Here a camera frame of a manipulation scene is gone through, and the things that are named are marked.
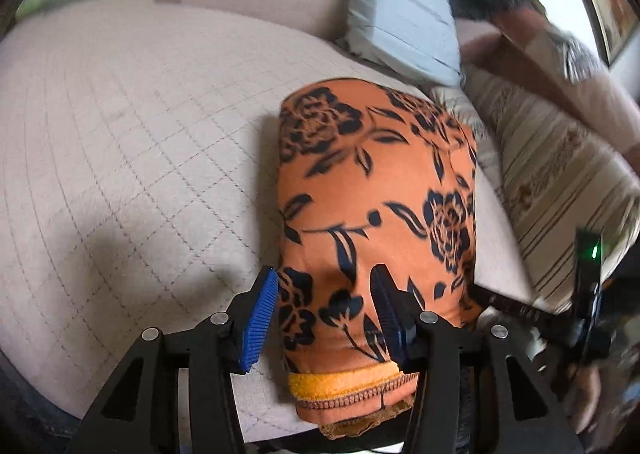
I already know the orange black floral garment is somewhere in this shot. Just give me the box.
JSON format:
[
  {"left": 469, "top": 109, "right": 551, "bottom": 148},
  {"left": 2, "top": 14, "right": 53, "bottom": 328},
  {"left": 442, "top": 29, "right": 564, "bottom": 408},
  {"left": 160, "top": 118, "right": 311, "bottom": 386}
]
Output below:
[{"left": 278, "top": 78, "right": 480, "bottom": 436}]

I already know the pink quilted bed cover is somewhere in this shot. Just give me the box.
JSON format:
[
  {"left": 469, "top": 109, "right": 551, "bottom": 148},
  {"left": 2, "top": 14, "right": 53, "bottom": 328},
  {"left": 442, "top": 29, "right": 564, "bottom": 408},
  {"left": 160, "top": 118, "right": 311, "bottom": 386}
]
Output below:
[{"left": 0, "top": 0, "right": 536, "bottom": 444}]

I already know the light blue pillow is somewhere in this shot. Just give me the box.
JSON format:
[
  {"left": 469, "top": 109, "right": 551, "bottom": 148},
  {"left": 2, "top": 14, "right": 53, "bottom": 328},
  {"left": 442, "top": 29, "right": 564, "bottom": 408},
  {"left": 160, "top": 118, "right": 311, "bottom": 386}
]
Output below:
[{"left": 344, "top": 0, "right": 461, "bottom": 87}]

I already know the beige striped pillow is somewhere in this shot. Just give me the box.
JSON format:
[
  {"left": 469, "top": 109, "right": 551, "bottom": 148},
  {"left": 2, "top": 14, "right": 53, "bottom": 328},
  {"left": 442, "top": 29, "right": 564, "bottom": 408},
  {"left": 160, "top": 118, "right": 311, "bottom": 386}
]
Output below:
[{"left": 429, "top": 63, "right": 640, "bottom": 315}]

